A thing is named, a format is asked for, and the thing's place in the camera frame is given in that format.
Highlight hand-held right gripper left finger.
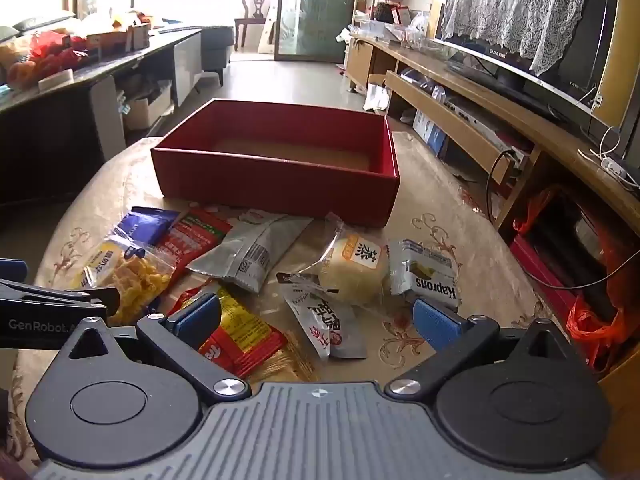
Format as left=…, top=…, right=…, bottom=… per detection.
left=55, top=291, right=251, bottom=404

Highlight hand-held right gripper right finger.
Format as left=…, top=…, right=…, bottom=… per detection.
left=384, top=298, right=583, bottom=403

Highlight red yellow snack packet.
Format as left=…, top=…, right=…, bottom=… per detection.
left=165, top=280, right=288, bottom=378

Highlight white wafer packet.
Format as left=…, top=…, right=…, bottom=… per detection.
left=389, top=239, right=461, bottom=311

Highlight blue patterned candy packet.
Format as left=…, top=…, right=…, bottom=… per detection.
left=72, top=232, right=177, bottom=326

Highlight red green snack packet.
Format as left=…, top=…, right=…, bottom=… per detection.
left=159, top=207, right=233, bottom=286

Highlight white grey snack packet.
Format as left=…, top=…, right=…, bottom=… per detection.
left=186, top=210, right=315, bottom=295

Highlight bun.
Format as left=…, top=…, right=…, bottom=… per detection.
left=277, top=212, right=391, bottom=311

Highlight dark blue snack packet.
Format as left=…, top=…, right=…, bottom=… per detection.
left=116, top=206, right=180, bottom=251

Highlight golden biscuit packet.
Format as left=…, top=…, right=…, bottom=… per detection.
left=250, top=337, right=317, bottom=383

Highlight white packet with red print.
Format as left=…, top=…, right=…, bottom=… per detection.
left=276, top=272, right=368, bottom=361

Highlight red cardboard box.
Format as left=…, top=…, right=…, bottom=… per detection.
left=151, top=98, right=401, bottom=228

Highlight dark long side table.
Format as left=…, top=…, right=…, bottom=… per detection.
left=0, top=27, right=203, bottom=206

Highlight small orange plastic bag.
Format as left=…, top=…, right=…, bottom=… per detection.
left=514, top=187, right=557, bottom=234

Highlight large orange plastic bag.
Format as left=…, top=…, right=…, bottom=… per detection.
left=567, top=294, right=627, bottom=372

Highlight blue white box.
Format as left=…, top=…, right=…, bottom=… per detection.
left=412, top=109, right=448, bottom=157

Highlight open cardboard box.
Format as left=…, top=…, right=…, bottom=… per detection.
left=122, top=82, right=173, bottom=131

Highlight white set-top box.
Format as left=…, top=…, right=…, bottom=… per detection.
left=442, top=97, right=507, bottom=132

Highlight red plastic bags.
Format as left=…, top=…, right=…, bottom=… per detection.
left=0, top=30, right=93, bottom=92

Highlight wooden television cabinet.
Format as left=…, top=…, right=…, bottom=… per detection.
left=345, top=32, right=640, bottom=476

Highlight white paper bag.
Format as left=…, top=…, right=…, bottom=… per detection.
left=362, top=82, right=391, bottom=113

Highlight white power strip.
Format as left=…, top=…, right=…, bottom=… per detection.
left=592, top=157, right=637, bottom=182

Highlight cardboard boxes on side table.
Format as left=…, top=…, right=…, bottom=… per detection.
left=87, top=21, right=152, bottom=55

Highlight grey sofa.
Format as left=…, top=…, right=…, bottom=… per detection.
left=200, top=25, right=235, bottom=86

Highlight black television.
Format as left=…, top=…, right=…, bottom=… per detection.
left=432, top=0, right=640, bottom=133

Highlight dark wooden chair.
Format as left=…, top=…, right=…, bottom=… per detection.
left=234, top=0, right=278, bottom=52

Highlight glass sliding door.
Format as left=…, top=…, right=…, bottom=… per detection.
left=277, top=0, right=362, bottom=64

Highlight white lace cloth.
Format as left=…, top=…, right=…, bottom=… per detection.
left=440, top=0, right=596, bottom=78

